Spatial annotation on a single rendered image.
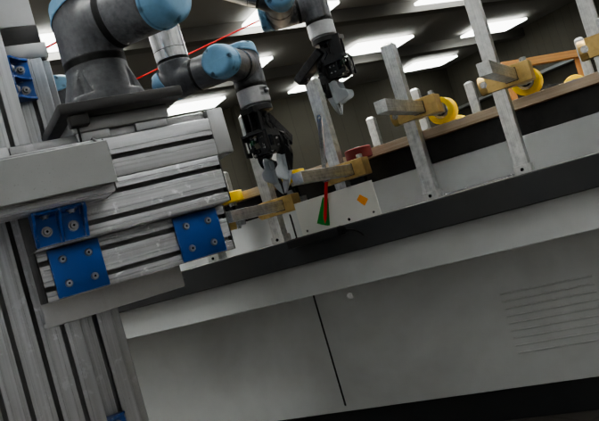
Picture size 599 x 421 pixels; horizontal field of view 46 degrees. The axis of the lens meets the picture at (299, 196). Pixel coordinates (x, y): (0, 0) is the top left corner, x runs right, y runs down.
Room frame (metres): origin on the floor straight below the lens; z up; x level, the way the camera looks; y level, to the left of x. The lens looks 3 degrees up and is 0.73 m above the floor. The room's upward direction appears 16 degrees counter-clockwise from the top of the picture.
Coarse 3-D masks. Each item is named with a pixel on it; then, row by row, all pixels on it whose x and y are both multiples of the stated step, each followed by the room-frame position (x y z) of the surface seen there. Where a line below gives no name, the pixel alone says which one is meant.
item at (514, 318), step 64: (576, 128) 1.90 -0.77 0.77; (320, 192) 2.29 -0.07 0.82; (384, 192) 2.18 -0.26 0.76; (448, 192) 2.09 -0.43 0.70; (512, 256) 2.03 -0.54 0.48; (576, 256) 1.95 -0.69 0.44; (256, 320) 2.47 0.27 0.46; (320, 320) 2.35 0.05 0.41; (384, 320) 2.24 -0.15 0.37; (448, 320) 2.15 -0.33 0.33; (512, 320) 2.06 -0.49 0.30; (576, 320) 1.97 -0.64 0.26; (192, 384) 2.64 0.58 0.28; (256, 384) 2.51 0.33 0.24; (320, 384) 2.38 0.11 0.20; (384, 384) 2.27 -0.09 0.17; (448, 384) 2.17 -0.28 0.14; (512, 384) 2.08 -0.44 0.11; (576, 384) 2.02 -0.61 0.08
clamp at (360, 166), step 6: (366, 156) 2.00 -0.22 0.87; (348, 162) 1.98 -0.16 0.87; (354, 162) 1.97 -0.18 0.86; (360, 162) 1.96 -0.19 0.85; (366, 162) 1.99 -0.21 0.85; (354, 168) 1.98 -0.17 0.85; (360, 168) 1.97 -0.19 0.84; (366, 168) 1.98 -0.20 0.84; (354, 174) 1.98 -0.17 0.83; (360, 174) 1.97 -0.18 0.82; (366, 174) 2.00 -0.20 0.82; (330, 180) 2.01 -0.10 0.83; (336, 180) 2.01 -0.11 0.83; (342, 180) 2.00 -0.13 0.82
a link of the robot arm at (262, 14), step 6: (294, 0) 1.87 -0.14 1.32; (294, 6) 1.86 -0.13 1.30; (258, 12) 1.87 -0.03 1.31; (264, 12) 1.86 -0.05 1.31; (294, 12) 1.87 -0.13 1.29; (258, 18) 1.91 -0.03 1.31; (264, 18) 1.86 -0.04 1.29; (270, 18) 1.83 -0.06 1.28; (288, 18) 1.84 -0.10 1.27; (294, 18) 1.87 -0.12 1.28; (300, 18) 1.88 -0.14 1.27; (264, 24) 1.87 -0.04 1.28; (270, 24) 1.87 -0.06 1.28; (276, 24) 1.87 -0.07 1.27; (282, 24) 1.87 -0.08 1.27; (288, 24) 1.89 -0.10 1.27; (294, 24) 1.90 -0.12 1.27; (264, 30) 1.89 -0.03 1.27; (270, 30) 1.89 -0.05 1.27; (276, 30) 1.91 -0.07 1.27
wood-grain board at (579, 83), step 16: (576, 80) 1.84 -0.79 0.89; (592, 80) 1.82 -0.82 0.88; (528, 96) 1.90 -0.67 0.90; (544, 96) 1.88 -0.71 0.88; (480, 112) 1.97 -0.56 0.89; (496, 112) 1.95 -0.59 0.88; (432, 128) 2.04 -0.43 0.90; (448, 128) 2.02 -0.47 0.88; (384, 144) 2.11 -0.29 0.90; (400, 144) 2.09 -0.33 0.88; (256, 192) 2.34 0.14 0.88
